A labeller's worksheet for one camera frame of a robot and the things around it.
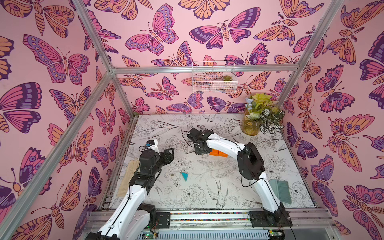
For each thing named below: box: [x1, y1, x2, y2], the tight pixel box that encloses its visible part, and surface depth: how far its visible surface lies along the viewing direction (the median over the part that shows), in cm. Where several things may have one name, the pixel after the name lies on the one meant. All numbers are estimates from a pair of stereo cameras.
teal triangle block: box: [181, 172, 189, 182], surface depth 92 cm
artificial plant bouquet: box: [245, 93, 285, 135], surface depth 94 cm
